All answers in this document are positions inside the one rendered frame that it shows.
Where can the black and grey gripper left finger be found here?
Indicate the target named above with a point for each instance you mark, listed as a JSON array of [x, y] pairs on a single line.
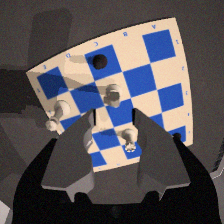
[[60, 170]]

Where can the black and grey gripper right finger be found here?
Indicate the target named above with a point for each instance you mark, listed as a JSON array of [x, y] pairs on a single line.
[[166, 165]]

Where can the blue and cream chessboard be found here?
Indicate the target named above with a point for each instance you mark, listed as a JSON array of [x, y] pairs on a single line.
[[147, 61]]

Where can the black chess piece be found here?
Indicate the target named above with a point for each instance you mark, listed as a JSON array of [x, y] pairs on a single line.
[[98, 61], [177, 135]]

